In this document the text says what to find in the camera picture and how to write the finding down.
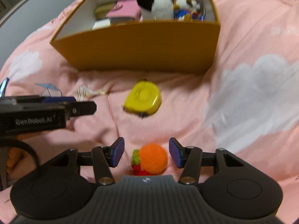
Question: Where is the yellow round case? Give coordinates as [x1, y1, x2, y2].
[123, 79, 163, 119]

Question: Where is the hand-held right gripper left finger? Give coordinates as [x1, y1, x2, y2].
[44, 137, 125, 186]

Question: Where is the gold square box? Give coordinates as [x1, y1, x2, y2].
[94, 2, 117, 20]

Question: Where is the orange crochet fruit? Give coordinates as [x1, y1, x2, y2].
[131, 143, 169, 176]

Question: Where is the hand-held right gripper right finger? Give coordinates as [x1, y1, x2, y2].
[169, 137, 246, 185]

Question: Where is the person's left hand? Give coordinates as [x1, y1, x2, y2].
[5, 133, 41, 182]

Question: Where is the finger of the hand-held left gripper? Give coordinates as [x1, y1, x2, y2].
[65, 101, 97, 118]
[42, 96, 77, 104]

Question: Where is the calico cat plush toy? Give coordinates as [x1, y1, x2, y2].
[173, 0, 206, 22]

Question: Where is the small white box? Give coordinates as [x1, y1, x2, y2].
[92, 19, 111, 31]

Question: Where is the black wrist strap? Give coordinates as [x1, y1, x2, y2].
[0, 138, 41, 168]

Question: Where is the orange cardboard box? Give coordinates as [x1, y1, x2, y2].
[50, 0, 221, 75]

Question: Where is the black and white plush toy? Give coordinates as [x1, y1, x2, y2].
[136, 0, 174, 21]

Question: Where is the pink printed blanket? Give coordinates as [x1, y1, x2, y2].
[0, 0, 299, 192]

